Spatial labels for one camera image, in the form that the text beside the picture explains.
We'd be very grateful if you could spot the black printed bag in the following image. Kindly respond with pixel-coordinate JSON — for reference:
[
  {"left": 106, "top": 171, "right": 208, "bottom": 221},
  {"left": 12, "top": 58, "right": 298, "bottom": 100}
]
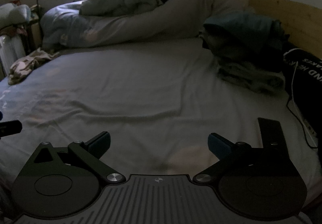
[{"left": 283, "top": 48, "right": 322, "bottom": 134}]

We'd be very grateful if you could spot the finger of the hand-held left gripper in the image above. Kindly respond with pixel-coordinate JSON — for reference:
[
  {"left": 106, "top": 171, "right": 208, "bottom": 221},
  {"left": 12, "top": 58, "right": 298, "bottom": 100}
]
[{"left": 0, "top": 120, "right": 23, "bottom": 139}]

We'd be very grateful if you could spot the white bedding bundle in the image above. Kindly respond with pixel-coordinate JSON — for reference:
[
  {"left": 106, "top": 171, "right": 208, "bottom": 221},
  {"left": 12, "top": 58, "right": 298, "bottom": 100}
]
[{"left": 0, "top": 3, "right": 31, "bottom": 28}]

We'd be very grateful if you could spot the white bed sheet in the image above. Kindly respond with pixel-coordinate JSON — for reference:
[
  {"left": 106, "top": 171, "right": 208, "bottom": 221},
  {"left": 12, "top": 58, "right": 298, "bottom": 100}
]
[{"left": 0, "top": 38, "right": 322, "bottom": 214}]

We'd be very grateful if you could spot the teal garment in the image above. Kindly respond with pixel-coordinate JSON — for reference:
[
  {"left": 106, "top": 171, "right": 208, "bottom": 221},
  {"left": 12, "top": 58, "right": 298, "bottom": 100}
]
[{"left": 203, "top": 11, "right": 290, "bottom": 51}]

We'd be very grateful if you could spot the dark garment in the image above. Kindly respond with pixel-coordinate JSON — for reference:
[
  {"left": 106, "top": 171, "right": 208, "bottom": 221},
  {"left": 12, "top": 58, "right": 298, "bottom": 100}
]
[{"left": 199, "top": 29, "right": 285, "bottom": 73}]

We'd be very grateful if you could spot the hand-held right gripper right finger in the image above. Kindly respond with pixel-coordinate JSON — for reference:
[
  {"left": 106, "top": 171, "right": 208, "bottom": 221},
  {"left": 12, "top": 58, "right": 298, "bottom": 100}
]
[{"left": 192, "top": 133, "right": 293, "bottom": 185}]

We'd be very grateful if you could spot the wooden headboard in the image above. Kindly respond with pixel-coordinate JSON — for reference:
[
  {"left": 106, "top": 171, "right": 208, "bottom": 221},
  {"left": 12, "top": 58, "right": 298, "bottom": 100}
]
[{"left": 248, "top": 0, "right": 322, "bottom": 60}]

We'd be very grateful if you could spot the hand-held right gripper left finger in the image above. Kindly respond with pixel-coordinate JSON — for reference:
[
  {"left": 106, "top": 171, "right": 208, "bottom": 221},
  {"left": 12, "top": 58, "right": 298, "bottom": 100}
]
[{"left": 33, "top": 131, "right": 127, "bottom": 185}]

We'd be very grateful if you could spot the black cable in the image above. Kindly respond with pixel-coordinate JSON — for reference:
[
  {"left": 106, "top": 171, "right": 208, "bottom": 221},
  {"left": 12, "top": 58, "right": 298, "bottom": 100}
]
[{"left": 287, "top": 103, "right": 318, "bottom": 149}]

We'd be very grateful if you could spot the patterned cloth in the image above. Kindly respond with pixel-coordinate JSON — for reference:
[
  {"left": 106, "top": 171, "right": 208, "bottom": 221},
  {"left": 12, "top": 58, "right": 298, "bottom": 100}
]
[{"left": 7, "top": 48, "right": 61, "bottom": 86}]

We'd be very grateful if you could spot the white radiator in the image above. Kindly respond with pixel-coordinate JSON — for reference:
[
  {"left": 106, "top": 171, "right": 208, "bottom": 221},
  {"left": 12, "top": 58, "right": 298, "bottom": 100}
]
[{"left": 0, "top": 35, "right": 26, "bottom": 76}]

